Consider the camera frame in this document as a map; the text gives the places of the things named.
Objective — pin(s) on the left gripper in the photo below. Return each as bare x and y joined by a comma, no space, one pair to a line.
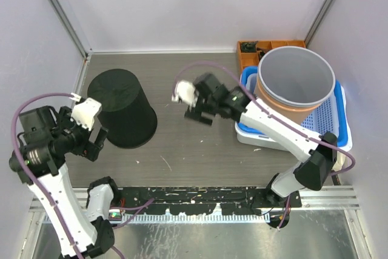
88,147

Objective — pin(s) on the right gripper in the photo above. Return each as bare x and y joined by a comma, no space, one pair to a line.
197,116

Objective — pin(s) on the black bucket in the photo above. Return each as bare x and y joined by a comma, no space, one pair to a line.
126,112

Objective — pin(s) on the orange bucket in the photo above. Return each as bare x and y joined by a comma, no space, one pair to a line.
296,114

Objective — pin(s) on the grey bucket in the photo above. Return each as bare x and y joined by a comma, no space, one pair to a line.
296,76

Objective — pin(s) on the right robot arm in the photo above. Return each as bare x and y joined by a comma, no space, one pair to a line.
316,154

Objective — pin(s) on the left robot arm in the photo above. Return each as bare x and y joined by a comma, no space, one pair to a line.
46,138

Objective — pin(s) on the white plastic tub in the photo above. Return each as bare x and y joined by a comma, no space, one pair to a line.
248,135

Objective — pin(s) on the orange compartment organizer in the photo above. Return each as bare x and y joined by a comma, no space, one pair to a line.
251,59

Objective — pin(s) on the dark rolled item far left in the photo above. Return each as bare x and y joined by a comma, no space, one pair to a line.
248,47

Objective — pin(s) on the dark rolled item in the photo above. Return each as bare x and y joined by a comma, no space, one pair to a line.
248,47
261,52

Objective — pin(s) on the dark rolled item centre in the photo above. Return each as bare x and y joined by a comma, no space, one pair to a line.
261,52

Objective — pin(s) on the blue perforated basket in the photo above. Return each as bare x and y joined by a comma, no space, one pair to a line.
330,116

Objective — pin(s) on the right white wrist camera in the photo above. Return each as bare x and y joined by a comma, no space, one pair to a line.
185,92

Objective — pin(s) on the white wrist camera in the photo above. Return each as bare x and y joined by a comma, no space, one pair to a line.
85,111
185,92

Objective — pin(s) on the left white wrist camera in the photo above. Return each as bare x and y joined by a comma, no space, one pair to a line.
85,111

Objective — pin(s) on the black mounting rail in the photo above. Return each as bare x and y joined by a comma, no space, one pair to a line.
245,200

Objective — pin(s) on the white cable duct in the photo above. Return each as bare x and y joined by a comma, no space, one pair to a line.
199,219

